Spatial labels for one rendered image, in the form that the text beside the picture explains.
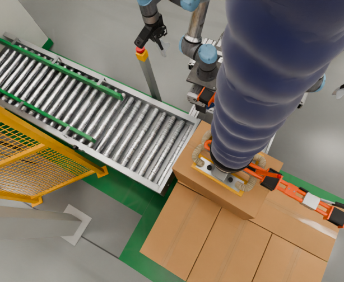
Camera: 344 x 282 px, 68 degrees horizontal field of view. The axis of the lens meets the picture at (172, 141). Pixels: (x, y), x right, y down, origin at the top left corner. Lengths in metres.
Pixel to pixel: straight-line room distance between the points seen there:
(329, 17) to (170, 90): 2.65
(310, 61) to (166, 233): 1.74
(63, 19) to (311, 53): 3.85
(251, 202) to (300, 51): 1.29
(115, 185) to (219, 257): 1.30
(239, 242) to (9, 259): 2.25
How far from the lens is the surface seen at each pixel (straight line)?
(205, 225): 2.04
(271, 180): 1.45
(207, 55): 1.66
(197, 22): 1.65
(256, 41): 0.47
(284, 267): 2.13
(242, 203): 1.66
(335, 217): 1.53
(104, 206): 2.76
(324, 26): 0.45
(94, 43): 3.66
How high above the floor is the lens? 2.58
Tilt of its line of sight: 70 degrees down
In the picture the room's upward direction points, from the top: 18 degrees counter-clockwise
